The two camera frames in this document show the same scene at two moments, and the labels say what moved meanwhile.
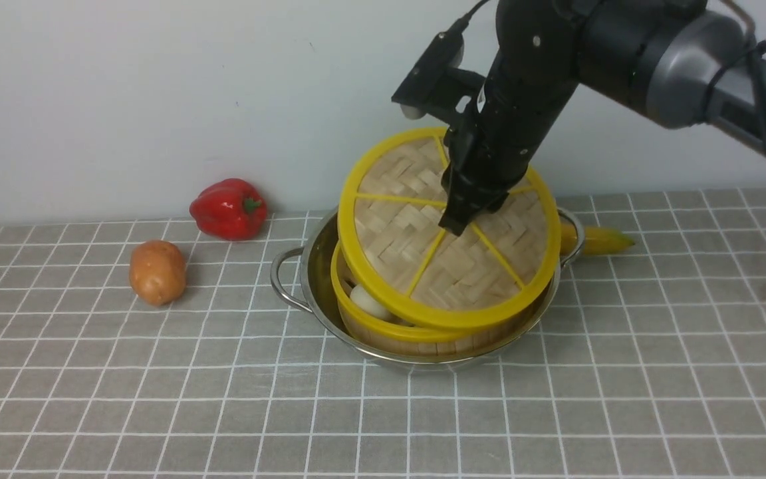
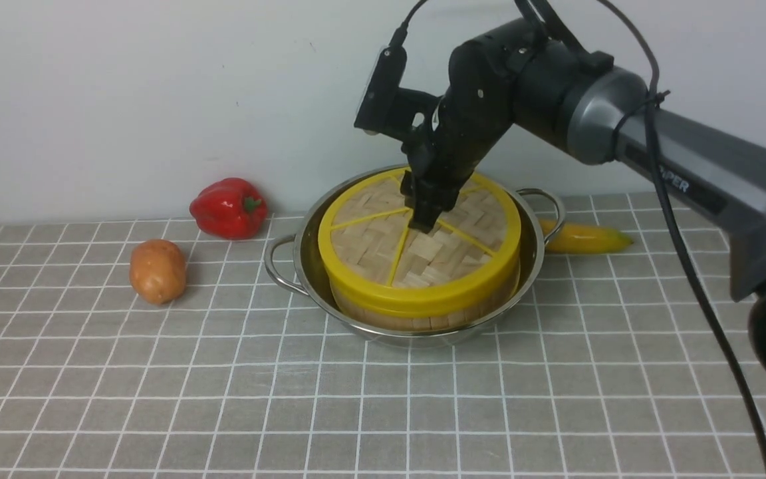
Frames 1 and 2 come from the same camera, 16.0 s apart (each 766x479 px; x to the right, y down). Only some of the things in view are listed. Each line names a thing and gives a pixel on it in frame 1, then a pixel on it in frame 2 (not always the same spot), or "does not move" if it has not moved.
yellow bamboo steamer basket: x=396 y=328 → x=425 y=309
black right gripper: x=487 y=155 → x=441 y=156
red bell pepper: x=231 y=209 does not move
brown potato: x=157 y=272 does not move
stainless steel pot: x=304 y=275 → x=295 y=264
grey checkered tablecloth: x=684 y=356 does not move
